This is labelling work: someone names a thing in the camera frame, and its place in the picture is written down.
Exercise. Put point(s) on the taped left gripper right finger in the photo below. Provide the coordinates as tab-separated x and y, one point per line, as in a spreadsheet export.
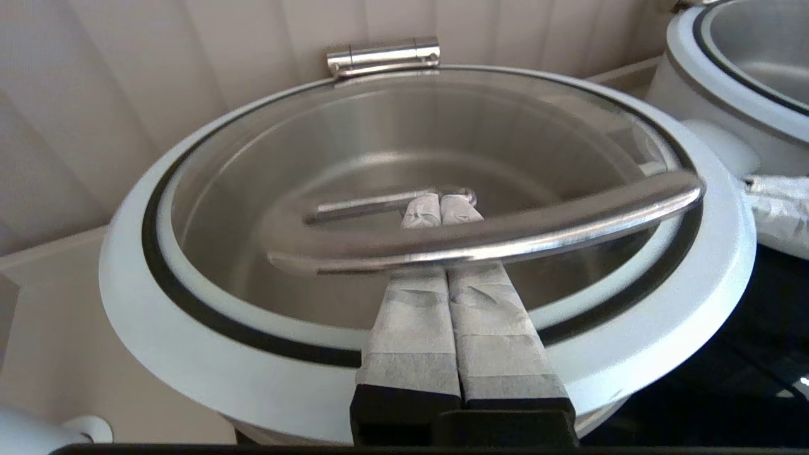
493	328

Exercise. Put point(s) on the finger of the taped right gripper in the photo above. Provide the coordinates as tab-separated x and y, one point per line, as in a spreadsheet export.
784	212

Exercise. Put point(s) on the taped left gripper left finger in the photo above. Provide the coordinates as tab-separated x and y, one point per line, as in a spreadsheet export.
411	328

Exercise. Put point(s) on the chrome lid hinge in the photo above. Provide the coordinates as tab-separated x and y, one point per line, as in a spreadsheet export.
382	55

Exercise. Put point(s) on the large black induction cooktop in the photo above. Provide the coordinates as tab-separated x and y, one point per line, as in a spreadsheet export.
727	354

